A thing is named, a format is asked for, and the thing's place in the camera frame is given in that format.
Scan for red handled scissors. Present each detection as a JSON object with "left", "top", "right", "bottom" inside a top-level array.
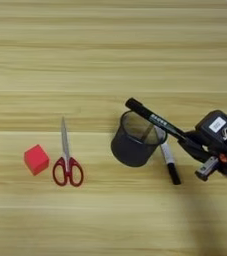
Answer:
[{"left": 52, "top": 116, "right": 85, "bottom": 188}]

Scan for black marker pen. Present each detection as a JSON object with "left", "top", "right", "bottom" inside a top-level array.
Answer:
[{"left": 124, "top": 97, "right": 188, "bottom": 141}]

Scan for red foam cube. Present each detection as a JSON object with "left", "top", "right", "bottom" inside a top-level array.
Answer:
[{"left": 23, "top": 144, "right": 50, "bottom": 177}]

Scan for white marker with black cap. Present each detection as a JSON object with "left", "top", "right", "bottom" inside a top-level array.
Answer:
[{"left": 153, "top": 125, "right": 182, "bottom": 186}]

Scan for black mesh pen cup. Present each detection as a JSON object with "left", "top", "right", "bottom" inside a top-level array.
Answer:
[{"left": 110, "top": 110, "right": 168, "bottom": 168}]

